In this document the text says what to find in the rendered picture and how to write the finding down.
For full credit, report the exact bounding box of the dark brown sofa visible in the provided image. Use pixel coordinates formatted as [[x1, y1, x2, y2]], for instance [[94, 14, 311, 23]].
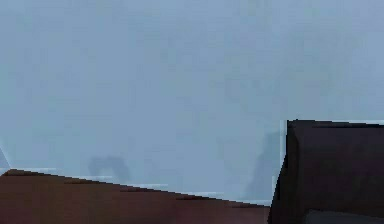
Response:
[[268, 119, 384, 224]]

